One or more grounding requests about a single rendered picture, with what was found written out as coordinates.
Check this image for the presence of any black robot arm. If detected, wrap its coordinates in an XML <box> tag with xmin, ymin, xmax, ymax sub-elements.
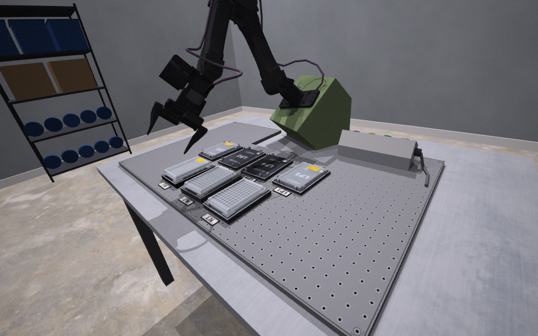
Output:
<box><xmin>159</xmin><ymin>0</ymin><xmax>320</xmax><ymax>116</ymax></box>

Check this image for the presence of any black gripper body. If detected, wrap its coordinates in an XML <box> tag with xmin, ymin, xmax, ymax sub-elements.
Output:
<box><xmin>159</xmin><ymin>98</ymin><xmax>208</xmax><ymax>132</ymax></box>

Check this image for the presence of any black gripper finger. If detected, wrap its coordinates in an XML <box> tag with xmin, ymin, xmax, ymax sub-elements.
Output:
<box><xmin>184</xmin><ymin>128</ymin><xmax>207</xmax><ymax>154</ymax></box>
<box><xmin>147</xmin><ymin>102</ymin><xmax>164</xmax><ymax>135</ymax></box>

